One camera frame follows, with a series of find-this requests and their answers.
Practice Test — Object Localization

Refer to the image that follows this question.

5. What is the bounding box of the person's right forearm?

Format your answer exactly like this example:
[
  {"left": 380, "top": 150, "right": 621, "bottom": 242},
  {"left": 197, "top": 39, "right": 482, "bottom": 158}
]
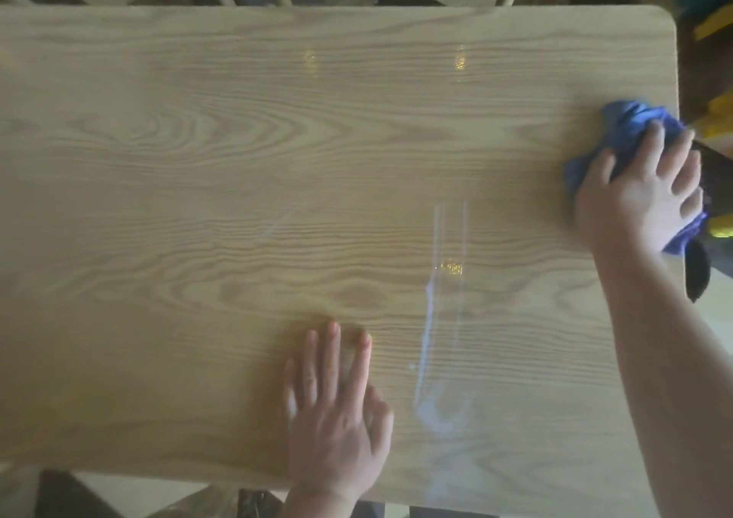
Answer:
[{"left": 589, "top": 236, "right": 733, "bottom": 518}]

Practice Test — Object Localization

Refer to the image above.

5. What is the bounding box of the yellow plastic stool stack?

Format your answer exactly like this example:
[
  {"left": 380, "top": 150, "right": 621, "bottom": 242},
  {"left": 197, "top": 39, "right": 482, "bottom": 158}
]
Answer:
[{"left": 689, "top": 7, "right": 733, "bottom": 238}]

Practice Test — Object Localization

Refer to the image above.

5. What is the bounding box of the person's right hand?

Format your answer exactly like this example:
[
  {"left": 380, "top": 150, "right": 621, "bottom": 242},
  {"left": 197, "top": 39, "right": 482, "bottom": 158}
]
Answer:
[{"left": 574, "top": 119, "right": 704, "bottom": 255}]

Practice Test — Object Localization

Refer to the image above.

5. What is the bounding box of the person's left hand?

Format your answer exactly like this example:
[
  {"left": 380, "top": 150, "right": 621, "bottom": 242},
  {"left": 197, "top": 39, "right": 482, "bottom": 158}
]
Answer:
[{"left": 283, "top": 321, "right": 395, "bottom": 499}]

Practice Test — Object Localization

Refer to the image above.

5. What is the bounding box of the blue cleaning cloth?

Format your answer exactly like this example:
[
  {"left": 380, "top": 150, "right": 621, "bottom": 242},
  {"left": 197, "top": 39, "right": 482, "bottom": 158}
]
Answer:
[{"left": 563, "top": 99, "right": 709, "bottom": 256}]

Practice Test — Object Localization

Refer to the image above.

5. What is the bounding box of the black trash bin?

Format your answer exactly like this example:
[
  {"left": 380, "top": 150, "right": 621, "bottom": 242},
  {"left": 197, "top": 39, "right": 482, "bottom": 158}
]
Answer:
[{"left": 684, "top": 236, "right": 712, "bottom": 304}]

